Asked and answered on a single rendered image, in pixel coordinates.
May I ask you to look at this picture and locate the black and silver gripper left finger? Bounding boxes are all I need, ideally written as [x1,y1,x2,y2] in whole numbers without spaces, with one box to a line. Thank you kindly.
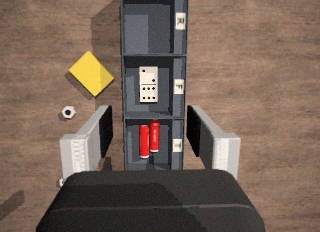
[59,106,113,184]

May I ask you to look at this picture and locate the white domino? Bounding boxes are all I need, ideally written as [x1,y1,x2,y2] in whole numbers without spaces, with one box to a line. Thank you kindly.
[140,66,158,102]

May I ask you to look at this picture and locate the red aa battery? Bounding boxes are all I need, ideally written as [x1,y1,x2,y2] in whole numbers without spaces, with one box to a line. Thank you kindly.
[149,119,160,152]
[139,125,149,158]

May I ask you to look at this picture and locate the grey three-compartment bin rack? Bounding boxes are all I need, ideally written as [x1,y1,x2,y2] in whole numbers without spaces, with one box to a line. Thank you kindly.
[121,0,189,170]

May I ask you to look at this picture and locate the yellow sticky note pad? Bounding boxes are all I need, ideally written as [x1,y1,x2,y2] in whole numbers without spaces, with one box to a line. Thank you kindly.
[69,51,114,96]

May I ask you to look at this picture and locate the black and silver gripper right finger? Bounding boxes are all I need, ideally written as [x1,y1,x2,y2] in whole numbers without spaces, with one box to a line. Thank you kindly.
[186,105,240,181]

